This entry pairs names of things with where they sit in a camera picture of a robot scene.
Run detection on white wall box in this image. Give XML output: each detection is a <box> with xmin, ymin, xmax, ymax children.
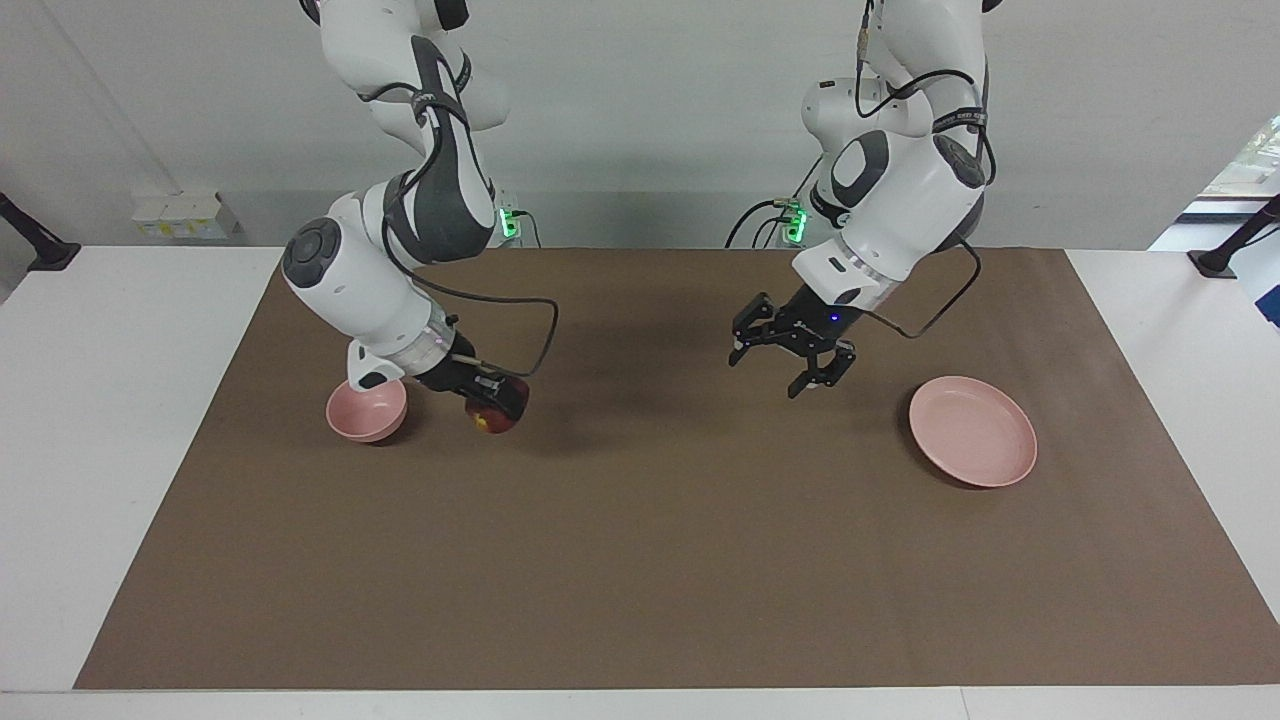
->
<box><xmin>132</xmin><ymin>190</ymin><xmax>242</xmax><ymax>241</ymax></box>

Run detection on pink plate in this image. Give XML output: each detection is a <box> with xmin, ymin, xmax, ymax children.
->
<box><xmin>908</xmin><ymin>376</ymin><xmax>1039</xmax><ymax>489</ymax></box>

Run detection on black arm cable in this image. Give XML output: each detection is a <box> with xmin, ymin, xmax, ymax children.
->
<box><xmin>357</xmin><ymin>40</ymin><xmax>560</xmax><ymax>379</ymax></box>
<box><xmin>855</xmin><ymin>0</ymin><xmax>998</xmax><ymax>341</ymax></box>

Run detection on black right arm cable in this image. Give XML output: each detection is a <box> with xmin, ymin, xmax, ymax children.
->
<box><xmin>357</xmin><ymin>40</ymin><xmax>560</xmax><ymax>379</ymax></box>

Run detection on black camera stand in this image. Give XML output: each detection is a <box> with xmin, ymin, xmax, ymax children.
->
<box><xmin>0</xmin><ymin>192</ymin><xmax>82</xmax><ymax>273</ymax></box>
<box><xmin>1188</xmin><ymin>195</ymin><xmax>1280</xmax><ymax>279</ymax></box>

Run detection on dark red apple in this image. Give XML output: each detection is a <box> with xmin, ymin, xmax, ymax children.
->
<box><xmin>465</xmin><ymin>395</ymin><xmax>523</xmax><ymax>436</ymax></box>

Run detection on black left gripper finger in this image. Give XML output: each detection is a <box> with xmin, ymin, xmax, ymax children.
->
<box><xmin>788</xmin><ymin>340</ymin><xmax>858</xmax><ymax>399</ymax></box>
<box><xmin>729</xmin><ymin>293</ymin><xmax>791</xmax><ymax>366</ymax></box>

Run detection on pink bowl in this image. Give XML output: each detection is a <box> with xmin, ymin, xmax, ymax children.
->
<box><xmin>326</xmin><ymin>380</ymin><xmax>410</xmax><ymax>444</ymax></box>

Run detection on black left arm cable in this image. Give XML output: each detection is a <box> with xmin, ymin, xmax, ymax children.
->
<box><xmin>855</xmin><ymin>0</ymin><xmax>998</xmax><ymax>341</ymax></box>

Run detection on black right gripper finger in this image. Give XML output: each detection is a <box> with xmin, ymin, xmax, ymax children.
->
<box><xmin>478</xmin><ymin>375</ymin><xmax>529</xmax><ymax>419</ymax></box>

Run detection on brown table mat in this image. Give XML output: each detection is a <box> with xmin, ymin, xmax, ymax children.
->
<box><xmin>73</xmin><ymin>247</ymin><xmax>1280</xmax><ymax>691</ymax></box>

